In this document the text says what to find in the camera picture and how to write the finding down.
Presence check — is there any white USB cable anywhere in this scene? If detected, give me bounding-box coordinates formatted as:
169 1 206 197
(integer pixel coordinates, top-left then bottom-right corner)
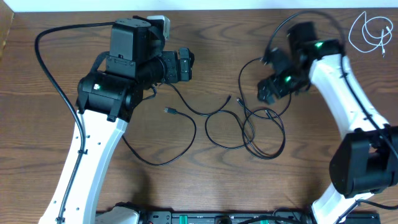
348 11 394 58

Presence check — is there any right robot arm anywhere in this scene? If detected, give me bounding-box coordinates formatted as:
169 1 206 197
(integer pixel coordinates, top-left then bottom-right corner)
257 22 397 223

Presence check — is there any thin black cable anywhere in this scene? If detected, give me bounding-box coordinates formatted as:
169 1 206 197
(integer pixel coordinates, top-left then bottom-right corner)
236 57 293 161

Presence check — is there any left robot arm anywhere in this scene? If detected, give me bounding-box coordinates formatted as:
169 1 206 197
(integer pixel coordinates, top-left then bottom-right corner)
39 48 194 223

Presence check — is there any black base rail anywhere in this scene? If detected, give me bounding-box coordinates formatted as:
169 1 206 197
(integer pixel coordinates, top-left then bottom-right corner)
137 210 381 224

